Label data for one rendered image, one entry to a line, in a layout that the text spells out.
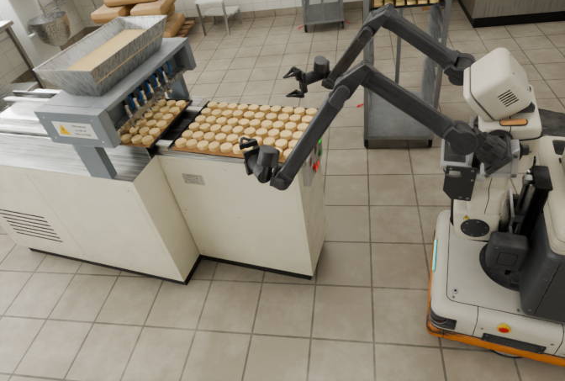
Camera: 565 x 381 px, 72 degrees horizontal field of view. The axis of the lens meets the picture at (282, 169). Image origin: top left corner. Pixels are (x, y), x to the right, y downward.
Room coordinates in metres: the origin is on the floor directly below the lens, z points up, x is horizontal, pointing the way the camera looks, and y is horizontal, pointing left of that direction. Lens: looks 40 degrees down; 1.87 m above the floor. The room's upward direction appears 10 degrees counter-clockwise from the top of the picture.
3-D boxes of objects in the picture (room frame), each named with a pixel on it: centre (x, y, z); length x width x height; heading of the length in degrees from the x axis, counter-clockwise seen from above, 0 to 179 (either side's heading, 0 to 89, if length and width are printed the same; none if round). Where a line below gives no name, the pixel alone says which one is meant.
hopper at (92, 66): (1.73, 0.65, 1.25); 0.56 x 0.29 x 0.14; 155
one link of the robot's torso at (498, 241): (0.98, -0.77, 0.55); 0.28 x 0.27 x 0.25; 154
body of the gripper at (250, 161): (1.12, 0.09, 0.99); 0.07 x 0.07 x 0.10; 19
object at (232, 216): (1.52, 0.19, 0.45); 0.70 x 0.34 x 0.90; 65
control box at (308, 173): (1.37, -0.14, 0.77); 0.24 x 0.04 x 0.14; 155
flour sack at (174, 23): (5.39, 1.21, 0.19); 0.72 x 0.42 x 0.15; 169
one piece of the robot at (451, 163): (1.09, -0.68, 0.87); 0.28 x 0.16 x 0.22; 154
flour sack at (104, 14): (5.54, 1.75, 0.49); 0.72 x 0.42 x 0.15; 165
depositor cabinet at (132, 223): (1.93, 1.08, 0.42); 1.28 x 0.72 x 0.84; 65
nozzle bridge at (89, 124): (1.73, 0.65, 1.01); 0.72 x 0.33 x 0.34; 155
